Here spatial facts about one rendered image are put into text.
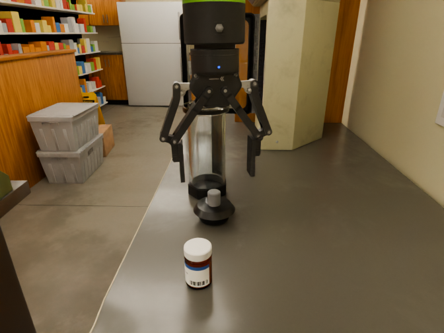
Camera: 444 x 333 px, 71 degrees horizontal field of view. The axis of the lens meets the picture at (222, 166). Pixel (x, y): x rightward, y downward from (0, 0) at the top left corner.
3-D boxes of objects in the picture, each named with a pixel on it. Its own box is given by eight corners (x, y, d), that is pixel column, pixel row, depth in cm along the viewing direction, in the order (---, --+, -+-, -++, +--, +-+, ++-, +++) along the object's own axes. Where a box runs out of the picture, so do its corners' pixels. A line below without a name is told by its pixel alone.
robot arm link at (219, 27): (184, 0, 40) (254, 0, 41) (180, 7, 50) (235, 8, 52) (187, 50, 42) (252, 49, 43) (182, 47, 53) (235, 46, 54)
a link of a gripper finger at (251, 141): (247, 135, 56) (251, 134, 56) (246, 170, 58) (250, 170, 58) (252, 139, 53) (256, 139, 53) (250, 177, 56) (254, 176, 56)
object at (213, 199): (234, 207, 73) (235, 182, 70) (234, 230, 65) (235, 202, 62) (196, 206, 73) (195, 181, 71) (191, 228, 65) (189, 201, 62)
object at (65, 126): (104, 133, 332) (100, 102, 319) (78, 152, 277) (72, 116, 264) (66, 132, 333) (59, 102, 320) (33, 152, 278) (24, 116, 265)
